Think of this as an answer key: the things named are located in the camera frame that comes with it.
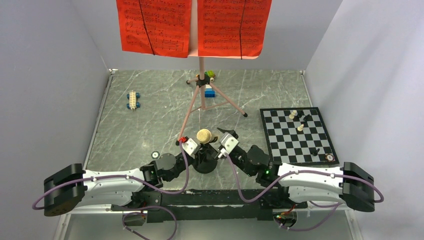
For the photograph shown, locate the black microphone stand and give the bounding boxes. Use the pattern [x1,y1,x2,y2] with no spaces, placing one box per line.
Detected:
[192,143,219,174]

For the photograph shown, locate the cream toy microphone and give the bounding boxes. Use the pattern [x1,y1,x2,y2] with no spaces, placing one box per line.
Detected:
[196,128,219,144]

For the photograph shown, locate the pink music stand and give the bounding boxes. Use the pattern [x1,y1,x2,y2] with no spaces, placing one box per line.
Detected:
[178,0,272,138]

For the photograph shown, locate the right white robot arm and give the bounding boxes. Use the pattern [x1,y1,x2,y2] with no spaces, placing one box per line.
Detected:
[218,128,384,213]

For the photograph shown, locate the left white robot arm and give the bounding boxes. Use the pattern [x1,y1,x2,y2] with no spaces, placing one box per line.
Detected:
[42,144,218,217]

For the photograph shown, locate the blue white toy brick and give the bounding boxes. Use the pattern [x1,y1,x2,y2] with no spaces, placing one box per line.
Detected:
[204,84,216,98]

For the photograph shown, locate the black chessboard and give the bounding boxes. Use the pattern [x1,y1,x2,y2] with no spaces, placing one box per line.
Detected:
[259,107,340,167]

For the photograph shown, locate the colourful brick toy car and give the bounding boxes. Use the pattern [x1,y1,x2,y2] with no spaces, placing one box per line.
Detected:
[195,70,216,84]

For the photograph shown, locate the cream chess pawn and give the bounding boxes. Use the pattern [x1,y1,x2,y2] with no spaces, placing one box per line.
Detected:
[297,124,305,132]

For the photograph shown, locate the black chess piece front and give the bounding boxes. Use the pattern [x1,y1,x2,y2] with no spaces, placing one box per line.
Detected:
[311,148,320,156]

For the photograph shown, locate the brown poker chip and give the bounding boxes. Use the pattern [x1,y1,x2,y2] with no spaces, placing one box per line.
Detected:
[325,154,335,162]

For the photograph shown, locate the cream blue toy car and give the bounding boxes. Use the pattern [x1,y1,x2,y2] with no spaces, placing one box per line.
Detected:
[126,90,141,111]

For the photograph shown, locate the right red sheet music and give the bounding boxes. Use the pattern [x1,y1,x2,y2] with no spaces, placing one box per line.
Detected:
[197,0,272,59]

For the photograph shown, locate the red sheet music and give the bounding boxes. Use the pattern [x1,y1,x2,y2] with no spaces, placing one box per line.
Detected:
[116,0,192,58]
[197,0,272,59]

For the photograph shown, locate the left red sheet music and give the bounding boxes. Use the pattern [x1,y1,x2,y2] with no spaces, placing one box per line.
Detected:
[116,0,192,58]

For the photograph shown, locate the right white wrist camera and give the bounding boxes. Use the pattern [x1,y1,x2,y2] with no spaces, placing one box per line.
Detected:
[217,133,239,159]

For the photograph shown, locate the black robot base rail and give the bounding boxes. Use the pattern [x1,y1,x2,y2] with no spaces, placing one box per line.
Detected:
[110,187,308,223]

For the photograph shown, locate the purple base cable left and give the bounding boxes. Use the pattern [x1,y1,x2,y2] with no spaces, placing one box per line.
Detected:
[121,203,180,240]

